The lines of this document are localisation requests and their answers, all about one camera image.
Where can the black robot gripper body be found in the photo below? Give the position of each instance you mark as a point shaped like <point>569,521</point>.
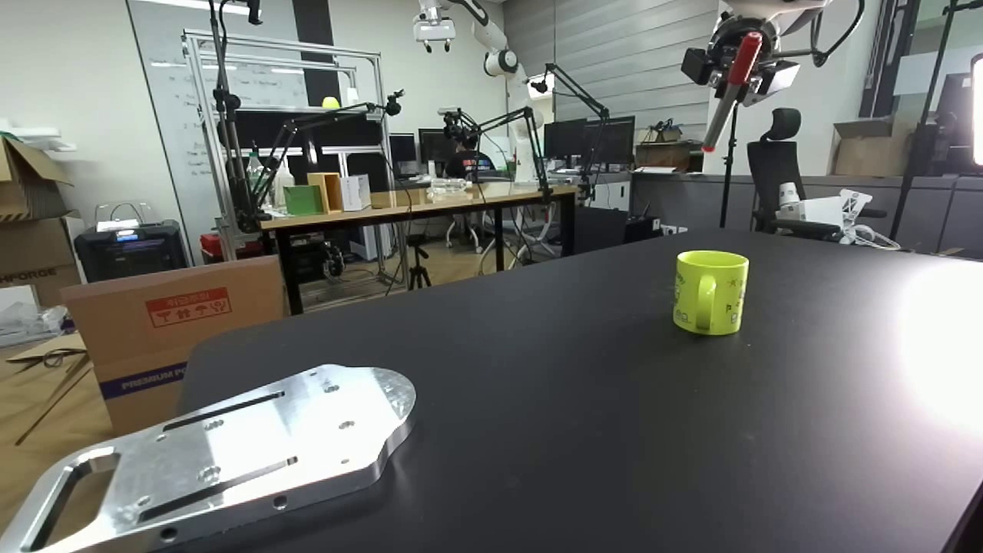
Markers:
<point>743,28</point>

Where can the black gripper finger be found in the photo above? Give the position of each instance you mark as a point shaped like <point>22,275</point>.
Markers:
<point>727,81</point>
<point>770,81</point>

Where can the black vertical stand pole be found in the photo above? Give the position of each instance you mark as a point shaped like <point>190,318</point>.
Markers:
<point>727,171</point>

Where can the black office chair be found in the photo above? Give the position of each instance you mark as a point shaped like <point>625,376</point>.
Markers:
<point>776,171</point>

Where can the plain brown cardboard box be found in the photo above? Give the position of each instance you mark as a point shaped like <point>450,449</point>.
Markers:
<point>864,148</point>

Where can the black computer monitor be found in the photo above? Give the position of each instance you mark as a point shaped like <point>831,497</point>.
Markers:
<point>591,141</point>

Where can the yellow-green ceramic mug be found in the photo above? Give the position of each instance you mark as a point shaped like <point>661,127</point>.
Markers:
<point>709,294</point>

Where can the long wooden desk black legs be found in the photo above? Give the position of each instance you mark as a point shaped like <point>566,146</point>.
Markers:
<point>418,204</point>

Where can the small black tripod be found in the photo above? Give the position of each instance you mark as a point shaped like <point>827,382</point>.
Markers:
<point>418,265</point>

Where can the small white box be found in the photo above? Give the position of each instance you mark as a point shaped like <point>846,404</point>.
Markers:
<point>357,191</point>

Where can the small wooden box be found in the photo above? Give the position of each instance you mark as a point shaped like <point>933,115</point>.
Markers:
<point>327,191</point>

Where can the green box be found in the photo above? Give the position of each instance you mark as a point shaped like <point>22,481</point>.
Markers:
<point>302,201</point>

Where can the tall black boom stand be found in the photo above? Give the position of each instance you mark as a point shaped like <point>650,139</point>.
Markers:
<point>227,113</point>

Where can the red fire extinguisher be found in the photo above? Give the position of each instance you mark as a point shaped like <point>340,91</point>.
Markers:
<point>211,247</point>

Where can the cardboard box with red label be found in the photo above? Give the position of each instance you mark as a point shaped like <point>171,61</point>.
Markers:
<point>173,328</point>

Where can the black 3D printer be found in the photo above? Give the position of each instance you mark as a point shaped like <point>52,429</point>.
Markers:
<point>131,249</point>

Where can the silver metal mounting plate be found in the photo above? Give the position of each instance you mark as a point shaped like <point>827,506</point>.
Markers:
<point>218,458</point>

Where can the open brown cardboard box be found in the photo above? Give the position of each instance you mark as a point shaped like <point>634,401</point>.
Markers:
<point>29,204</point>

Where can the white metal whiteboard frame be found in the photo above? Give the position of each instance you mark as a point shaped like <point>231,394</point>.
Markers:
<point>279,102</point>

